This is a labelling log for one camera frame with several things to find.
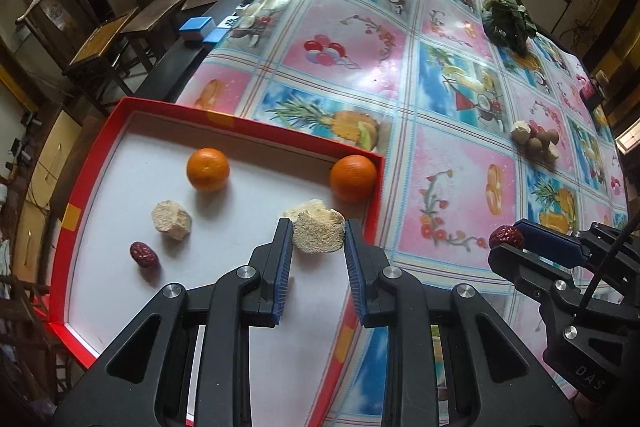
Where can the wooden chair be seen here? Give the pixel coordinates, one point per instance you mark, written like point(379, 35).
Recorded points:
point(22, 307)
point(52, 14)

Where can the yellow wooden cabinet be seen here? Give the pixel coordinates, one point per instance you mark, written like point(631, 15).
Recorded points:
point(55, 147)

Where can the dark red bottle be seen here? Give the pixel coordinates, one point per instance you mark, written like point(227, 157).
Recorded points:
point(593, 89)

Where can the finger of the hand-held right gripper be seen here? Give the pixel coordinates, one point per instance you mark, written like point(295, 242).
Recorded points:
point(550, 243)
point(520, 267)

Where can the orange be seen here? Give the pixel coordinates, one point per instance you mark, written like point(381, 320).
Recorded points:
point(353, 179)
point(208, 170)

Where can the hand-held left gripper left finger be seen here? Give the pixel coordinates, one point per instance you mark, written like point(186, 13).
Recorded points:
point(285, 272)

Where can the brown longan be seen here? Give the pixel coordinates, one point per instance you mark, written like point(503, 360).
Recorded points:
point(552, 136)
point(534, 146)

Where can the red cardboard box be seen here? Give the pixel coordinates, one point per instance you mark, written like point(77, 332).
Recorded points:
point(140, 142)

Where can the wooden stool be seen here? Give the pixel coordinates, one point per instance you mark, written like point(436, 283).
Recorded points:
point(155, 9)
point(100, 47)

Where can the dark green leafy vegetable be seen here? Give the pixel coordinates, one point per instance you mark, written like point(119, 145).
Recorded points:
point(507, 14)

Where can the red date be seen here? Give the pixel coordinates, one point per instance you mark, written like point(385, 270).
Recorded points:
point(145, 254)
point(505, 237)

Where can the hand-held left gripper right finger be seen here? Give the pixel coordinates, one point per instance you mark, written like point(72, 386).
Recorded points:
point(354, 272)

